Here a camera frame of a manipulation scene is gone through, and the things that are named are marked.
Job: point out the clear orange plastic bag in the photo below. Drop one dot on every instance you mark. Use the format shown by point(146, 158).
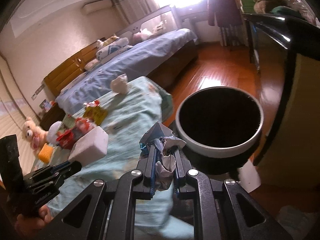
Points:
point(84, 125)

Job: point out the blue white wrapper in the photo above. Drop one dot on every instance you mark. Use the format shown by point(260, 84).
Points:
point(165, 143)

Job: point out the green milk carton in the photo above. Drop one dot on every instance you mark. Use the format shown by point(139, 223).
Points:
point(69, 121)

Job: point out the dark wooden nightstand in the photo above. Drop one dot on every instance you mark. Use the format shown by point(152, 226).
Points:
point(53, 115)

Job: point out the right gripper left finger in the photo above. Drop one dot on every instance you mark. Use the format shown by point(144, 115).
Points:
point(145, 189)

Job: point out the left hand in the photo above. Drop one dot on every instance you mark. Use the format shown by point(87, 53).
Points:
point(29, 227)

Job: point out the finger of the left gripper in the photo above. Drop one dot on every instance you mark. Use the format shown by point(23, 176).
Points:
point(66, 169)

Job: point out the white bubble wrap pack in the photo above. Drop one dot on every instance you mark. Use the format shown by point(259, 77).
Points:
point(90, 148)

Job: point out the dark hanging coat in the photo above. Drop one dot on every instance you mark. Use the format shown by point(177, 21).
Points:
point(223, 13)

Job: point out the grey crib rail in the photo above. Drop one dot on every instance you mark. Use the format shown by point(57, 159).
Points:
point(167, 15)

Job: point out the black tv cabinet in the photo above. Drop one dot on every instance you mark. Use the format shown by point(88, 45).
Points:
point(275, 41)

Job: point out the white tissue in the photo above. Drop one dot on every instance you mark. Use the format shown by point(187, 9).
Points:
point(120, 84)

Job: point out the yellow snack wrapper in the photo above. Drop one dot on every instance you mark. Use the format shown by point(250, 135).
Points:
point(95, 113)

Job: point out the cream teddy bear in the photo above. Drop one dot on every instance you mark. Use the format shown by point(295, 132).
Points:
point(35, 135)

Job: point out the white air conditioner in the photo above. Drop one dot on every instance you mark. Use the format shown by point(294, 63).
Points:
point(96, 6)

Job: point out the teal floral blanket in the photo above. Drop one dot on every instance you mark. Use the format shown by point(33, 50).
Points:
point(129, 116)

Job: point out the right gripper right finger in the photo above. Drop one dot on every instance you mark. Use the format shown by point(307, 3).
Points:
point(183, 165)

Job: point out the white trash bin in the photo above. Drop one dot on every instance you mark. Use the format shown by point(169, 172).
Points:
point(221, 127)

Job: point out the photo frame on nightstand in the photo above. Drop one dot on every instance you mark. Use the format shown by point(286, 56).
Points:
point(45, 105)

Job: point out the red snack bag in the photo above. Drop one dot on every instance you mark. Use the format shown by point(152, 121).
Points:
point(66, 140)

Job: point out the orange foam net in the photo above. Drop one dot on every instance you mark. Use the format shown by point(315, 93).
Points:
point(45, 153)

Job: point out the blue white pillow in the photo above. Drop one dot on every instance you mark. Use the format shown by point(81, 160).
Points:
point(116, 47)

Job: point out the wooden headboard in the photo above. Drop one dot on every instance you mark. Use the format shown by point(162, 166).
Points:
point(71, 68)

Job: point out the blue bed quilt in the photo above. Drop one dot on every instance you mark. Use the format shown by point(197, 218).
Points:
point(138, 61)

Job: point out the small plush toy on pillow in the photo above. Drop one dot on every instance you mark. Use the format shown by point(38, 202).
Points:
point(101, 43)

